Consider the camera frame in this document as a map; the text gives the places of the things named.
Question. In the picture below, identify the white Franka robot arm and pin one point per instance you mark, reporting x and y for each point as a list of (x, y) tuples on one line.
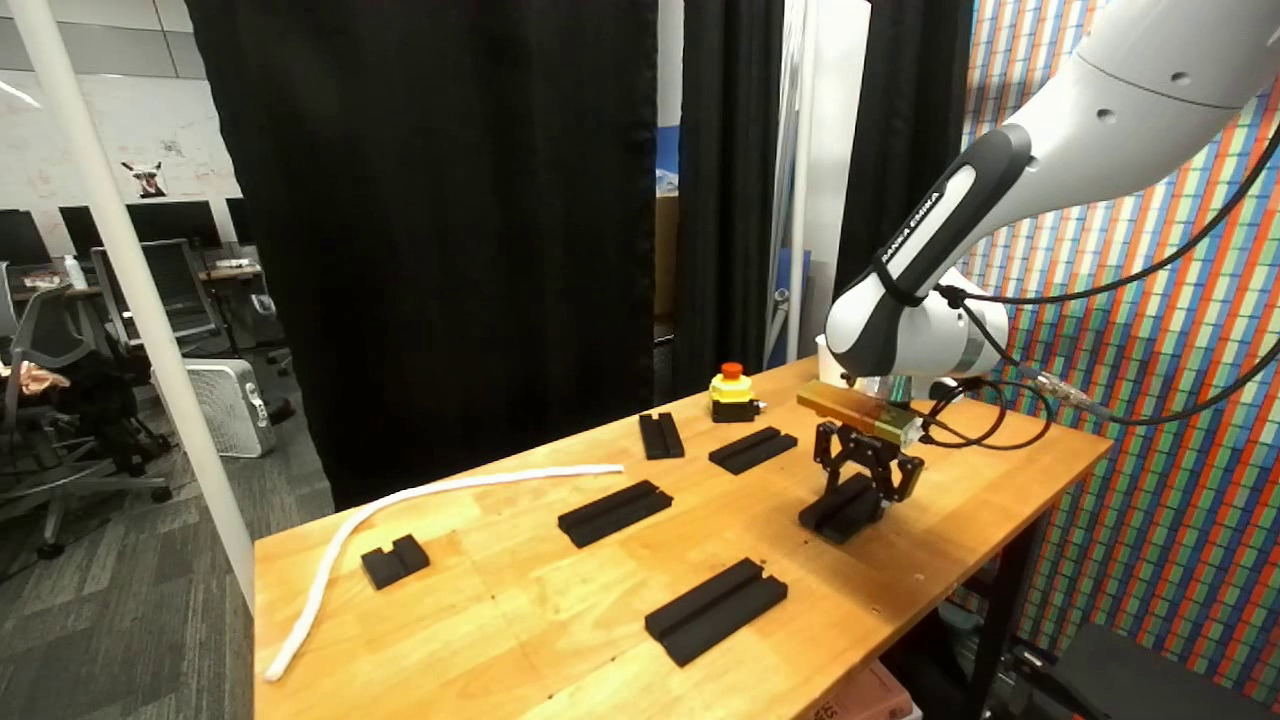
[(1134, 92)]

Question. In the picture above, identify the brown cardboard box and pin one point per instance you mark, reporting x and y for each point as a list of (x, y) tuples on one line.
[(667, 261)]

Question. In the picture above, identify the black padded stool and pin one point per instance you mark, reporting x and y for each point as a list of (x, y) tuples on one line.
[(1147, 673)]

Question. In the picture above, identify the short black grooved track piece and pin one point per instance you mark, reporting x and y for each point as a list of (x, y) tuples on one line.
[(663, 437)]

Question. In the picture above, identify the white slanted pole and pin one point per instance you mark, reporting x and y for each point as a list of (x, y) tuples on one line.
[(126, 267)]

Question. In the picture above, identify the wide black curtain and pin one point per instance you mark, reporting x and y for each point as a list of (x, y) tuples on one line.
[(442, 200)]

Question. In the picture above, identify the black office chair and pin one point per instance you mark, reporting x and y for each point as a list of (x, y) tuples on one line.
[(66, 440)]

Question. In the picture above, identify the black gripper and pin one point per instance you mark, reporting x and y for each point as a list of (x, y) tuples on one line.
[(865, 453)]

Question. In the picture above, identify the narrow black curtain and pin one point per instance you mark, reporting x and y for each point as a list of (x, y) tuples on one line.
[(725, 133)]

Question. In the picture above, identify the white foam tube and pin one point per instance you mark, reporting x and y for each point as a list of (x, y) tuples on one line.
[(534, 472)]

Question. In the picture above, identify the pink printed cardboard box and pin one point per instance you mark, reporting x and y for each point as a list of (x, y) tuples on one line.
[(865, 697)]

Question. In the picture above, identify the small black notched block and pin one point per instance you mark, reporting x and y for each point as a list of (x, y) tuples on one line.
[(398, 567)]

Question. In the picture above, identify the white computer tower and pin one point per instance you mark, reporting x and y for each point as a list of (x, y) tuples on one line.
[(228, 404)]

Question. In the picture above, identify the black metal table frame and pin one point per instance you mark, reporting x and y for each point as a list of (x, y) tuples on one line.
[(1000, 627)]

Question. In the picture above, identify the small wall picture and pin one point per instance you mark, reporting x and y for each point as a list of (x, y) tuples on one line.
[(146, 180)]

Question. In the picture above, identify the black computer monitor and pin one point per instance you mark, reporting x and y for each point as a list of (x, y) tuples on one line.
[(165, 286)]

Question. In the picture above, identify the yellow red emergency stop button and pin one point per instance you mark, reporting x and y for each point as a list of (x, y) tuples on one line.
[(733, 388)]

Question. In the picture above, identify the black curtain beside colourful wall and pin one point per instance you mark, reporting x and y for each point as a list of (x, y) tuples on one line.
[(906, 105)]

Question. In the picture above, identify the black desk equipment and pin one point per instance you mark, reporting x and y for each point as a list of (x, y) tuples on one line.
[(252, 321)]

